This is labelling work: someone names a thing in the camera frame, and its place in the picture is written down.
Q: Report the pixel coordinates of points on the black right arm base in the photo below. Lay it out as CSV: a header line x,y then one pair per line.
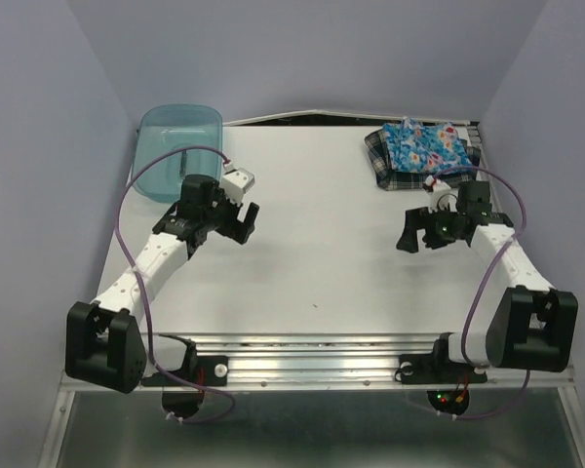
x,y
425,369

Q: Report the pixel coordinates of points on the blue floral skirt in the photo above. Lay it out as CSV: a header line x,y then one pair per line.
x,y
415,148

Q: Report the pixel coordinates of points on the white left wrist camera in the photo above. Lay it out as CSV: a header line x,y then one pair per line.
x,y
236,184

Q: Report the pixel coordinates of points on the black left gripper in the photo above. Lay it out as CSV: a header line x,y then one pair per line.
x,y
237,230

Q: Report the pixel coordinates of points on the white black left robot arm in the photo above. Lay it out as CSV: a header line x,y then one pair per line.
x,y
110,340

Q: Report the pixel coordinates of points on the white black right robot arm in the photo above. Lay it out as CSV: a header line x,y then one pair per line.
x,y
530,324

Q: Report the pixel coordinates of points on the aluminium table frame rail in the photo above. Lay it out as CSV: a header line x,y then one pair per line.
x,y
313,314

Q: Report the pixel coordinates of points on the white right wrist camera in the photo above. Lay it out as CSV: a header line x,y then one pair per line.
x,y
440,194

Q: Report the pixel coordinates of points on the navy plaid pleated skirt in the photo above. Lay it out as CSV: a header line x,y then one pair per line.
x,y
391,180

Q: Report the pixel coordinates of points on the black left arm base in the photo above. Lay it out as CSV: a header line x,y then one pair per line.
x,y
180,357

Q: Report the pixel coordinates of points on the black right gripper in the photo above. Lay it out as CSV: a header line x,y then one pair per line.
x,y
416,218

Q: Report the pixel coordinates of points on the clear blue plastic bin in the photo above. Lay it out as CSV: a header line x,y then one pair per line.
x,y
173,141

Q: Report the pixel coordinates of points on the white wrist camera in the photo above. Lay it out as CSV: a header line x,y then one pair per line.
x,y
236,184
440,194

